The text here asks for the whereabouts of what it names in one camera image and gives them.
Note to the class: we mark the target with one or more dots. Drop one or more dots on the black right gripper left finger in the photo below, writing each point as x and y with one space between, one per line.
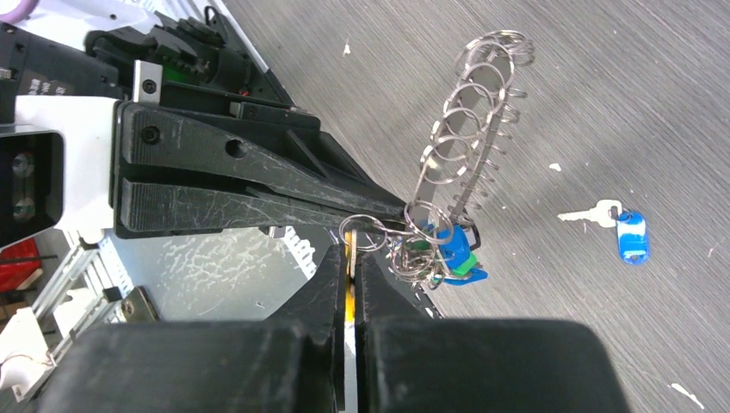
292 361

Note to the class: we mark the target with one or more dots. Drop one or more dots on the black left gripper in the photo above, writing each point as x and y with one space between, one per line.
181 176

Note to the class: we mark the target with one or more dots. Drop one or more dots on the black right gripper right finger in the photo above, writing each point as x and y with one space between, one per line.
408 361

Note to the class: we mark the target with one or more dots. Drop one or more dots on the yellow key tag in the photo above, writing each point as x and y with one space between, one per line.
350 382

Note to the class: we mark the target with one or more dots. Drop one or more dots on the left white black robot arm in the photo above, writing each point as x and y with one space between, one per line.
43 54

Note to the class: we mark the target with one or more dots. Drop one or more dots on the silver metal key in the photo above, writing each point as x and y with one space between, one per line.
604 213

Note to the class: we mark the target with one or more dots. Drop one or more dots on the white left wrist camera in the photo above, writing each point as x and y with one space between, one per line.
56 165

